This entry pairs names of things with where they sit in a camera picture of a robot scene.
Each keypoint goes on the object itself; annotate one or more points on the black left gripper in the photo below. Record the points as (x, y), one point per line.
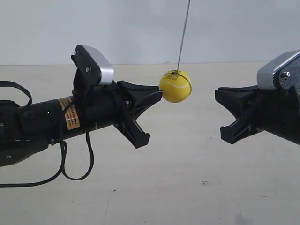
(108, 105)

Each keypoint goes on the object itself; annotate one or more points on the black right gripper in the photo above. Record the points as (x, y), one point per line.
(278, 113)

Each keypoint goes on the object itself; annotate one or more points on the yellow tennis ball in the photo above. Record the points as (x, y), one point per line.
(176, 86)

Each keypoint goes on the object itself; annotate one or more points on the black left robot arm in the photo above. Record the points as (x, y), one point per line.
(27, 130)

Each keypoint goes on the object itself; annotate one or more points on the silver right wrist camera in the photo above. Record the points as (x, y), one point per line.
(281, 73)

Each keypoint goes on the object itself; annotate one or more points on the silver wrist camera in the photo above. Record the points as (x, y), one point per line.
(93, 66)
(281, 73)

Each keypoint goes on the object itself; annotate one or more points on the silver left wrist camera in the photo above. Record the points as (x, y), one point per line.
(93, 66)

